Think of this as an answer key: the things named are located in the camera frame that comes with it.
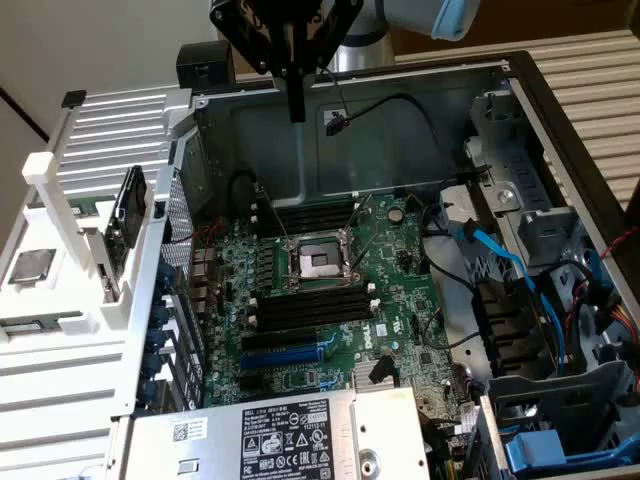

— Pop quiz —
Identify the printed brown cardboard box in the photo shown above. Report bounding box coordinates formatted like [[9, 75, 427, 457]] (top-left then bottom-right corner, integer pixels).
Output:
[[230, 42, 274, 77]]

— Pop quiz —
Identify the black box device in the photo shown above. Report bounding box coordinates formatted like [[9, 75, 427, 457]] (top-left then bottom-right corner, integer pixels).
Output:
[[177, 42, 236, 90]]

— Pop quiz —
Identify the open PC case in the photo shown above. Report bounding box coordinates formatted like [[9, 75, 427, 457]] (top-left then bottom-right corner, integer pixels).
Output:
[[107, 49, 640, 480]]

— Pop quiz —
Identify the metal locking lever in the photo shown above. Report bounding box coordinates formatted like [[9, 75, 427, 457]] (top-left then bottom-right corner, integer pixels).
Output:
[[349, 230, 384, 275], [255, 183, 294, 251]]

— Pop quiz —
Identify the graphics card with black cooler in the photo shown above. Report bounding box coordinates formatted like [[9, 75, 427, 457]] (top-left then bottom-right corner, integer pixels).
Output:
[[82, 166, 148, 307]]

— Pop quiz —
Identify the plain brown cardboard box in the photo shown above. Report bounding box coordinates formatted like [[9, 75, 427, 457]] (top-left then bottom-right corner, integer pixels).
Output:
[[389, 0, 640, 55]]

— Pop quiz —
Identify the CPU socket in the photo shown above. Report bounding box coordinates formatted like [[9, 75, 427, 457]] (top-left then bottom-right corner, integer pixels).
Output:
[[279, 228, 365, 295]]

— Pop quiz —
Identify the grey metal disk bay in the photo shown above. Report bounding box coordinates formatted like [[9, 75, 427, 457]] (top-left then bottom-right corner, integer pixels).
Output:
[[462, 89, 589, 269]]

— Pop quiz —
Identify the green motherboard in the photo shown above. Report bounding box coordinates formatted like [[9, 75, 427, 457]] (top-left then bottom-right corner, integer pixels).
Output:
[[192, 192, 476, 451]]

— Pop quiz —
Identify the long black expansion slot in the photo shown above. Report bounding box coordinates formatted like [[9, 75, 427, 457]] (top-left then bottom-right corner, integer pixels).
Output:
[[241, 328, 319, 354]]

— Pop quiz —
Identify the silver CPU chip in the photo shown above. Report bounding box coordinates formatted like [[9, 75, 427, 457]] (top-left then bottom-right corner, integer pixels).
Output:
[[8, 248, 57, 285]]

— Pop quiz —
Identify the blue expansion slot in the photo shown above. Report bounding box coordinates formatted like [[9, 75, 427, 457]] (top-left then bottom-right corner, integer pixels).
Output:
[[240, 347, 324, 372]]

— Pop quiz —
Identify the white parts rack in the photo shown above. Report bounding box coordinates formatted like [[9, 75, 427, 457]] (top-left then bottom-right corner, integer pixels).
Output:
[[0, 151, 169, 354]]

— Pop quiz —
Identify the small aluminium heatsink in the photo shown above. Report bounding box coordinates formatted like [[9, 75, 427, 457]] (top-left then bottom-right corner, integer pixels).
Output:
[[351, 358, 397, 389]]

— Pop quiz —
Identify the silver power supply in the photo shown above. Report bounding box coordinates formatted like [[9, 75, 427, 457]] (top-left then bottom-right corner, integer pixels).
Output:
[[117, 386, 432, 480]]

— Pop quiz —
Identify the grey plastic drive bay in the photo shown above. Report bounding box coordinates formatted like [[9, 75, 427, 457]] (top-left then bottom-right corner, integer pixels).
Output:
[[487, 359, 636, 480]]

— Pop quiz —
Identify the blue plastic latch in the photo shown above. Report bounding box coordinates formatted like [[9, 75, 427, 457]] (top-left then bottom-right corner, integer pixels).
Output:
[[503, 428, 640, 474]]

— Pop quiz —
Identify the black wire with connector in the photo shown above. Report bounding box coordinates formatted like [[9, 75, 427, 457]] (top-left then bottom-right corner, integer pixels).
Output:
[[319, 67, 479, 184]]

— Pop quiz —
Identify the black looped wire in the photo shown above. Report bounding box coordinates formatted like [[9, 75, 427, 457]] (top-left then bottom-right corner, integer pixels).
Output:
[[227, 169, 262, 221]]

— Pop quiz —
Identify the thin red wire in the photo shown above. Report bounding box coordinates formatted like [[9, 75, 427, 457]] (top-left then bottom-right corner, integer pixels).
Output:
[[192, 219, 227, 242]]

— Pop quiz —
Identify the flat blue SATA wire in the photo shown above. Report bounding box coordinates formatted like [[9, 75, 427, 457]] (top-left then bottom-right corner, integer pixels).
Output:
[[463, 219, 541, 301]]

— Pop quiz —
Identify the red black twisted wire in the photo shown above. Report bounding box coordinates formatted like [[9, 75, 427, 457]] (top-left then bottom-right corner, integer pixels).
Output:
[[598, 230, 640, 261]]

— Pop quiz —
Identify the thin blue wire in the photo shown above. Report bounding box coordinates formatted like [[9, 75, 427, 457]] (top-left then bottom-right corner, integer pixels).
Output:
[[538, 289, 575, 379]]

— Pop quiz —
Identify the red yellow wire bundle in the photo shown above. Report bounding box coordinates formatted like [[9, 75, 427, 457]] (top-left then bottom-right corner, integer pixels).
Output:
[[602, 294, 639, 329]]

